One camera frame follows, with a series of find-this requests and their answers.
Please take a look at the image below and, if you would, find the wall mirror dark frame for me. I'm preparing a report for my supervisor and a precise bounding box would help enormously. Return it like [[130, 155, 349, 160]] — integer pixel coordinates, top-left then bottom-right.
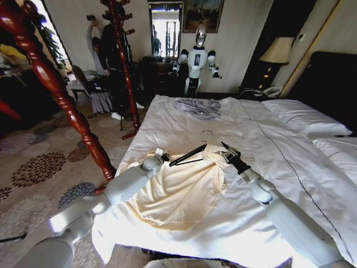
[[147, 1, 184, 58]]

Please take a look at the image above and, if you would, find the white humanoid robot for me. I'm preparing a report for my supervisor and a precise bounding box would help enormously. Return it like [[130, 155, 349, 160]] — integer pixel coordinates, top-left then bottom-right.
[[172, 24, 223, 97]]

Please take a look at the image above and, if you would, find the black floor cable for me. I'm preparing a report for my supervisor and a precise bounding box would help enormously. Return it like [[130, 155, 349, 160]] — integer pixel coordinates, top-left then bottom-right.
[[0, 233, 28, 243]]

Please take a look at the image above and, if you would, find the dark wooden dresser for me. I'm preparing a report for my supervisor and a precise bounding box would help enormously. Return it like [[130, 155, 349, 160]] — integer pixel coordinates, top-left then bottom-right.
[[142, 55, 190, 98]]

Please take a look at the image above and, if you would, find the white pillow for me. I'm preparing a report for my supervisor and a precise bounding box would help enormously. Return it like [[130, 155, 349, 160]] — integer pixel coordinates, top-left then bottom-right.
[[312, 136, 357, 182], [262, 99, 353, 139]]

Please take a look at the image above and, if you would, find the table lamp cream shade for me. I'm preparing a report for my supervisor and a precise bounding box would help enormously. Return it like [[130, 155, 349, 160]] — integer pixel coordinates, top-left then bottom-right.
[[259, 36, 295, 82]]

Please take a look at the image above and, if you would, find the red wooden coat rack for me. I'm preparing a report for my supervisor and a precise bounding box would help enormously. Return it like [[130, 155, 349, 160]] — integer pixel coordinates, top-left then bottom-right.
[[100, 0, 142, 140], [0, 0, 117, 196]]

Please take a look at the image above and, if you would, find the green potted plant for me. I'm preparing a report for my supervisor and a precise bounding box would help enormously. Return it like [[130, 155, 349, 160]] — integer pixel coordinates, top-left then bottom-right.
[[36, 13, 66, 69]]

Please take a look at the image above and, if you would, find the white telephone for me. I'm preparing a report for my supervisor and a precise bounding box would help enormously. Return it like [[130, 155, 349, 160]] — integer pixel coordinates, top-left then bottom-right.
[[263, 85, 282, 97]]

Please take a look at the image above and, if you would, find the dark nightstand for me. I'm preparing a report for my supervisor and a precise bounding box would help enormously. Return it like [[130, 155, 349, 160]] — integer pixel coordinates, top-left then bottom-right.
[[238, 85, 279, 101]]

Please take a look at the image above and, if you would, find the cream shirt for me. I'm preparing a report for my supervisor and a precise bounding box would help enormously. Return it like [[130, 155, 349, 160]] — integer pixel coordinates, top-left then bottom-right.
[[122, 142, 232, 232]]

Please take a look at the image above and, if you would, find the black clothes hanger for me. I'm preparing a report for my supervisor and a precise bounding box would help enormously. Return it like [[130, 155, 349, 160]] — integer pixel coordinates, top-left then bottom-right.
[[168, 130, 213, 168]]

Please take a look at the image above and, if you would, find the dark cluttered cabinet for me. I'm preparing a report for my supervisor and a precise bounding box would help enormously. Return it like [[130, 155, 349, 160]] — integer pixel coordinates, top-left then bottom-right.
[[0, 44, 67, 135]]

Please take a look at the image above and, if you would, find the white duvet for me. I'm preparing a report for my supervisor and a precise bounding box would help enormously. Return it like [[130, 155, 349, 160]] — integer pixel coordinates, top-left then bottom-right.
[[91, 94, 357, 268]]

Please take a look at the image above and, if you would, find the framed painting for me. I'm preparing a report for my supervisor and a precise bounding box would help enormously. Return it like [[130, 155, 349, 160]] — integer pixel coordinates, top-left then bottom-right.
[[182, 0, 225, 34]]

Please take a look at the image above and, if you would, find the grey crumpled garment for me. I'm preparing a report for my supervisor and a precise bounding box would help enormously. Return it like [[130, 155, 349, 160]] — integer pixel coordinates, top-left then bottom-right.
[[174, 99, 223, 121]]

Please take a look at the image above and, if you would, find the person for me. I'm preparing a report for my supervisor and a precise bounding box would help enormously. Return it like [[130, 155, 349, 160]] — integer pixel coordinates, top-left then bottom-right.
[[85, 19, 114, 114], [99, 23, 146, 121]]

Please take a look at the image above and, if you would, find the wooden chair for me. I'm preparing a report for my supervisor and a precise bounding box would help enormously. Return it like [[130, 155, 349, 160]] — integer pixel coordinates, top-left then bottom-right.
[[71, 65, 93, 98]]

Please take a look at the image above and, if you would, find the black headboard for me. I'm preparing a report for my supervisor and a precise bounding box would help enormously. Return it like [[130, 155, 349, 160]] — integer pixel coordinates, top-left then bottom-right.
[[287, 51, 357, 135]]

